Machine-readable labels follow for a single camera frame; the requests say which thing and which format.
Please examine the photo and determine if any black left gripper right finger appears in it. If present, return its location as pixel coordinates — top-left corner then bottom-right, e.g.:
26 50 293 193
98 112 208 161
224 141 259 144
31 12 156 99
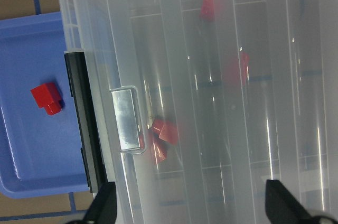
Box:
265 180 318 224

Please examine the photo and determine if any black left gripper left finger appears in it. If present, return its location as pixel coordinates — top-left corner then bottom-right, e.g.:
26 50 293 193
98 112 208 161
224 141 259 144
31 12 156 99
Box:
82 182 117 224

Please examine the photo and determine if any red block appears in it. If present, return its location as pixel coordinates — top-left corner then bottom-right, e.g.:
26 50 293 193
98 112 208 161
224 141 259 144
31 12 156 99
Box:
138 133 167 165
223 51 250 87
199 0 215 22
30 82 62 116
151 118 179 145

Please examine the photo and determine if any clear plastic box lid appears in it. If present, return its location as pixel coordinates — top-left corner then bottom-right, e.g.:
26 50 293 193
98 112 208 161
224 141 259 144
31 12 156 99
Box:
59 0 337 223

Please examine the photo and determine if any blue plastic tray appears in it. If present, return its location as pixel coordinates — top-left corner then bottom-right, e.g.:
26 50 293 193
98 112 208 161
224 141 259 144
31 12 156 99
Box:
1 12 88 198

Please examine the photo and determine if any black box latch handle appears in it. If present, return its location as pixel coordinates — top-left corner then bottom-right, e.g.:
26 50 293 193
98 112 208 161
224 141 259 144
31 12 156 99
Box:
64 51 107 193

